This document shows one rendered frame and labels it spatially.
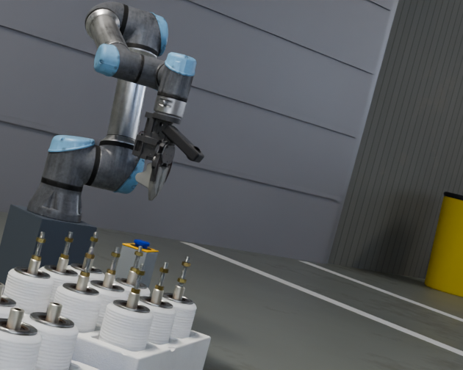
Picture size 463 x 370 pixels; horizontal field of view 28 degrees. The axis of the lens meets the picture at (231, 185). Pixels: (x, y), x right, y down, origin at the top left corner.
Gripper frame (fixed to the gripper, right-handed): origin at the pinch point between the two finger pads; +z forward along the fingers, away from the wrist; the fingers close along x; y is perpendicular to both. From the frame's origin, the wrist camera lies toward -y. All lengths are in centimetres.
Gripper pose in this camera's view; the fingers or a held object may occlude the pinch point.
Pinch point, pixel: (154, 196)
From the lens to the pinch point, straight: 228.0
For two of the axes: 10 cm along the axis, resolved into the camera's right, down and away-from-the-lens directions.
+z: -2.6, 9.7, 0.4
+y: -9.1, -2.6, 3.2
